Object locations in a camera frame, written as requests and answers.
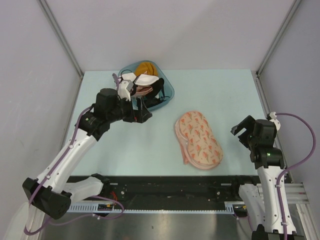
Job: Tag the aluminium rail beam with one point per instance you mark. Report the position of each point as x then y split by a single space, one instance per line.
296 193

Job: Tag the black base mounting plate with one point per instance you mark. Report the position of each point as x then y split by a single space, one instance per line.
177 190

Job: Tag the teal plastic basin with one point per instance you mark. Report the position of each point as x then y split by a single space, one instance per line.
131 68

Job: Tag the left aluminium frame post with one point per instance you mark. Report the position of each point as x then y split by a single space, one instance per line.
49 15

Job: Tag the floral mesh laundry bag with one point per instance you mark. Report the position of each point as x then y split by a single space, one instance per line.
198 145

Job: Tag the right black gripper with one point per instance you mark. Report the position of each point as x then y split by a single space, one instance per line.
248 123

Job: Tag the grey slotted cable duct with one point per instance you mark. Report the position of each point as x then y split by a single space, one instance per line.
209 207

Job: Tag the mustard yellow garment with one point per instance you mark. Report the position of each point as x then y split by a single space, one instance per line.
146 68

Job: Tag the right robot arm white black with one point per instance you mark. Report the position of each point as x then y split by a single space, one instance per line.
267 204

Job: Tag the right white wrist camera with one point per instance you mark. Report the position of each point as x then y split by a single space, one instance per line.
272 117

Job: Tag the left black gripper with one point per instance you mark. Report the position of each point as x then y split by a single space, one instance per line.
143 113

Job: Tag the pink bra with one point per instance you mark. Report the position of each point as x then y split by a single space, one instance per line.
142 91

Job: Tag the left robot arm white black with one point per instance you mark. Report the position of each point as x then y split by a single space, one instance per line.
50 192

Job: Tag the aluminium frame post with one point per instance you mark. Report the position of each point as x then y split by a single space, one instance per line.
49 15
278 36

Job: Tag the black bra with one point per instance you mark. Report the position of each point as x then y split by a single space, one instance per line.
157 97

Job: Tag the right aluminium frame post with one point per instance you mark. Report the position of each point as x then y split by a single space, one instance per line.
278 36

